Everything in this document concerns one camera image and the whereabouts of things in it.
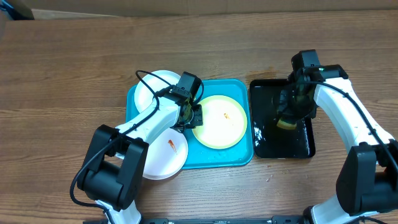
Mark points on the green yellow sponge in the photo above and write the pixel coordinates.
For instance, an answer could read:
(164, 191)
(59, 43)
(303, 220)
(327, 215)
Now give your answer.
(287, 123)

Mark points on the white plate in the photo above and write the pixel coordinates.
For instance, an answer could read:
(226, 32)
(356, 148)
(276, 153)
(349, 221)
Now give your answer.
(142, 95)
(166, 155)

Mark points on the black water tray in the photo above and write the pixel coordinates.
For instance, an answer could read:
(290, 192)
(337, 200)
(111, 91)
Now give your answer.
(270, 141)

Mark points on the dark object top left corner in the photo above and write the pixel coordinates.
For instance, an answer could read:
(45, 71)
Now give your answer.
(16, 10)

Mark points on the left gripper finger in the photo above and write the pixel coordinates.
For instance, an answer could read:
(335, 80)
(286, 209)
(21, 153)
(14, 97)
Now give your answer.
(197, 111)
(196, 122)

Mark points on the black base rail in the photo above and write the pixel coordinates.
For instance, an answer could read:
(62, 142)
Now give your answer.
(278, 219)

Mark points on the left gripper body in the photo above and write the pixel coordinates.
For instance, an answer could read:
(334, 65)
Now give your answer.
(186, 124)

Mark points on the light green plate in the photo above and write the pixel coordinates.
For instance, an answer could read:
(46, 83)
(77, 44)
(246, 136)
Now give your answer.
(224, 122)

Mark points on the teal plastic tray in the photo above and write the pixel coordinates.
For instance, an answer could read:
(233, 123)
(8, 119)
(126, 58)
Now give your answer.
(199, 156)

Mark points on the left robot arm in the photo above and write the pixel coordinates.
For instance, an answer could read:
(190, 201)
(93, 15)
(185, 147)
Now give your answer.
(114, 163)

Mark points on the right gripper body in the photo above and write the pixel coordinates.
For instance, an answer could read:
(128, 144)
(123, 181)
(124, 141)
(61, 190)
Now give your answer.
(296, 107)

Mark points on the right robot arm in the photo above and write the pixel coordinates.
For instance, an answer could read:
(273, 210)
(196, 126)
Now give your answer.
(367, 183)

